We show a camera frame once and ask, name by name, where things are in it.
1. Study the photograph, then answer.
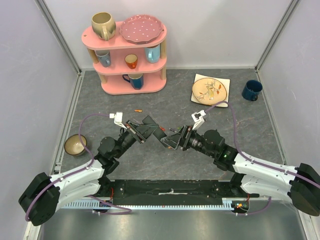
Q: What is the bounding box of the dark blue mug on shelf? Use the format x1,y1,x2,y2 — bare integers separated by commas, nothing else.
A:
122,73,144,90

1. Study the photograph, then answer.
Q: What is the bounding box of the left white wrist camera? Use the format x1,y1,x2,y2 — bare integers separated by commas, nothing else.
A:
109,111,126,128

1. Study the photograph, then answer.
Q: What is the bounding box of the aluminium cable duct rail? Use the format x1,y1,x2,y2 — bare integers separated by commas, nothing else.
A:
62,198,249,211

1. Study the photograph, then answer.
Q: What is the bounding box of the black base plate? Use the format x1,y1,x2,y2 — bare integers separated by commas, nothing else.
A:
95,179,248,206

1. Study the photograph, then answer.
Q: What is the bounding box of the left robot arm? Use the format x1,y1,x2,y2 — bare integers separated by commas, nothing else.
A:
18,116,166,226

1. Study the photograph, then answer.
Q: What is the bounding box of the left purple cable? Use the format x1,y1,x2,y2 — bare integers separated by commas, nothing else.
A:
24,112,133,222

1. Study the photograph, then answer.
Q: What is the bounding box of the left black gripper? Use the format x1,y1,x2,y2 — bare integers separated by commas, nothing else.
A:
114,120,159,159

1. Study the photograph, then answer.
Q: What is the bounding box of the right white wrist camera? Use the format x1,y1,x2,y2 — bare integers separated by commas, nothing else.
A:
191,110,206,131

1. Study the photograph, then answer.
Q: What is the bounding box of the navy blue cup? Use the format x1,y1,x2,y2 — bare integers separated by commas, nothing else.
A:
241,79,263,102

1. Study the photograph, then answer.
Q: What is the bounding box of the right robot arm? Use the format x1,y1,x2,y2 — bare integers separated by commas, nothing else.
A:
160,125,320,217

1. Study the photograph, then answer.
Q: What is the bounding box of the grey-blue mug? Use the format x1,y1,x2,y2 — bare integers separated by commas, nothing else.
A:
95,50,111,68

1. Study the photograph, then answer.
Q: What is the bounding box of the brown ceramic bowl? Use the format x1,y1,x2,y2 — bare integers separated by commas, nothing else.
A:
64,134,87,156

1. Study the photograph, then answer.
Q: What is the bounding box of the pink polka dot plate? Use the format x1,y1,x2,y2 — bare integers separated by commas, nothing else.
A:
119,14,164,45

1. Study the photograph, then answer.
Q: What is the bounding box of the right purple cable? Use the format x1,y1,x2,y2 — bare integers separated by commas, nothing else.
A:
204,101,320,216

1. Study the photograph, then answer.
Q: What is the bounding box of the light blue mug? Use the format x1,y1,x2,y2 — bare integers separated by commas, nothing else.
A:
144,44,161,64

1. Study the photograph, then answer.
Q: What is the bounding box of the round beige painted plate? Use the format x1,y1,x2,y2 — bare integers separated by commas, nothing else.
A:
191,77,228,106

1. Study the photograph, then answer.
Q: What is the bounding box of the purple cable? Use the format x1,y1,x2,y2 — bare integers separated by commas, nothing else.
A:
24,112,133,222
204,101,320,216

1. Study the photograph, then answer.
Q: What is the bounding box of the pink three-tier shelf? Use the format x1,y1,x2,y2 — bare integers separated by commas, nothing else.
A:
81,15,167,95

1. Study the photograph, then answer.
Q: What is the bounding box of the beige ceramic mug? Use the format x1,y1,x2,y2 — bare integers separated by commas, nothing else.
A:
91,12,117,41

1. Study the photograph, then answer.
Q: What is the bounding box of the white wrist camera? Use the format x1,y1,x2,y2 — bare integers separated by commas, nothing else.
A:
109,111,126,128
191,110,206,131

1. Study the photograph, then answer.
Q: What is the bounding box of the orange cup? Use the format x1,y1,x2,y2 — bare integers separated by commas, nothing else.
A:
124,54,138,69

